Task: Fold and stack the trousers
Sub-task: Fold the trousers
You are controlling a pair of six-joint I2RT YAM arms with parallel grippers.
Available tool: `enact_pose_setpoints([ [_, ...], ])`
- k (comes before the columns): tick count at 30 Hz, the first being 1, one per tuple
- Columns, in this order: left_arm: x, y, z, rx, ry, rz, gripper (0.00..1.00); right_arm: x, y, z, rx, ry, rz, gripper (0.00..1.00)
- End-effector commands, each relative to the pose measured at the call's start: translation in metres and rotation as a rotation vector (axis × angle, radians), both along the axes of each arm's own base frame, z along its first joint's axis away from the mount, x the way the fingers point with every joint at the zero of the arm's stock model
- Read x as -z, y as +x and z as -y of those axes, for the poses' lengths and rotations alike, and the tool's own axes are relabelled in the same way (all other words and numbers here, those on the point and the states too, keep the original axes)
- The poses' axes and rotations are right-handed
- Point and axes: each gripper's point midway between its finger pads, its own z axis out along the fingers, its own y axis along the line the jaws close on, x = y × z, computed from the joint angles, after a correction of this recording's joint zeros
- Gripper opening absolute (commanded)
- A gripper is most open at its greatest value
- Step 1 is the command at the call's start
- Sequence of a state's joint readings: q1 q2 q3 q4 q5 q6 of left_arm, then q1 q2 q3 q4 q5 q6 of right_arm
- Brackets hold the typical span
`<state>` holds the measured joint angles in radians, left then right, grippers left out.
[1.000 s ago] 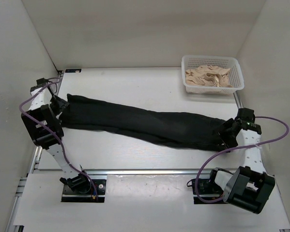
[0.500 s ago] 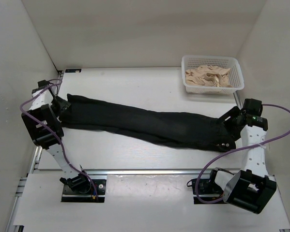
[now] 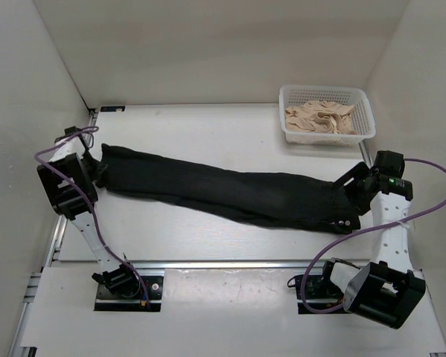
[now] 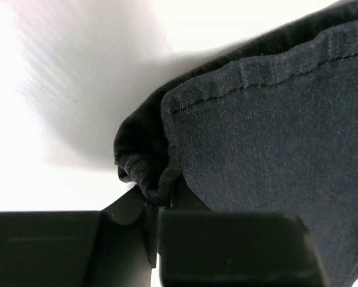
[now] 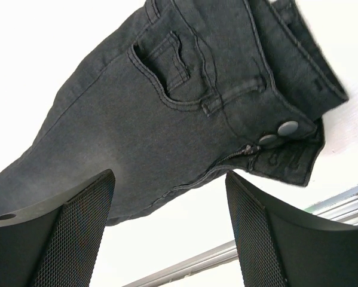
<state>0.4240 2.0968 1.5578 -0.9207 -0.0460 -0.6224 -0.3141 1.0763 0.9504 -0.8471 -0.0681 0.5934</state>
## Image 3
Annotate black trousers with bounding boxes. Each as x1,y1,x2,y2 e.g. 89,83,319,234
100,144,361,235

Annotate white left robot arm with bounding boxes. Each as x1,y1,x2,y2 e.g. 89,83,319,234
35,137,141,298

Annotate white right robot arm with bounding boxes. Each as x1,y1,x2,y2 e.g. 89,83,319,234
319,151,426,329

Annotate beige trousers in basket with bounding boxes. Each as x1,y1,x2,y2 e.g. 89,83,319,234
284,100,358,135

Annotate blue label sticker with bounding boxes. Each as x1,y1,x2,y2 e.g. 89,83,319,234
100,106,126,112

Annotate white plastic basket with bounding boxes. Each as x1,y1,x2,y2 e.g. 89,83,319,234
279,85,376,146

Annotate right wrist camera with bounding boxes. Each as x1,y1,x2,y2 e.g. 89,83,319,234
372,150,405,179

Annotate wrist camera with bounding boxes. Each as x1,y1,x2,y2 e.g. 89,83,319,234
372,150,405,179
54,126,99,149

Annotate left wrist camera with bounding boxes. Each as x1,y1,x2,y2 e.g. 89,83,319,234
54,126,99,149

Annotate aluminium front rail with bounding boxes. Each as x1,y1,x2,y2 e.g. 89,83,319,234
43,259,331,270

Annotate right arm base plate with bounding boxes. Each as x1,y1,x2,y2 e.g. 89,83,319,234
287,274,343,315

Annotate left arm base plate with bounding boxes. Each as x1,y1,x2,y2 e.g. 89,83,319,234
92,266,164,312

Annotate aluminium left side rail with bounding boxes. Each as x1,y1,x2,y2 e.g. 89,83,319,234
10,108,98,357

